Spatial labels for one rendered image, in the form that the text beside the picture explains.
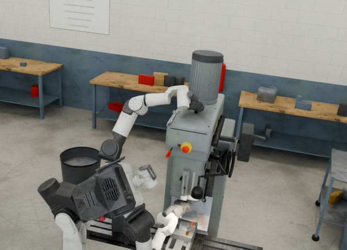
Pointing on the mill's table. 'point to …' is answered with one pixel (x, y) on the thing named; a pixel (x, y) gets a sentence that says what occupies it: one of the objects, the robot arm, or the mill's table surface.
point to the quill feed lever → (206, 184)
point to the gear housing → (191, 154)
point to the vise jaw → (177, 234)
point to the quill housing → (181, 163)
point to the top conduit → (218, 131)
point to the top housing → (194, 128)
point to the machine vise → (176, 244)
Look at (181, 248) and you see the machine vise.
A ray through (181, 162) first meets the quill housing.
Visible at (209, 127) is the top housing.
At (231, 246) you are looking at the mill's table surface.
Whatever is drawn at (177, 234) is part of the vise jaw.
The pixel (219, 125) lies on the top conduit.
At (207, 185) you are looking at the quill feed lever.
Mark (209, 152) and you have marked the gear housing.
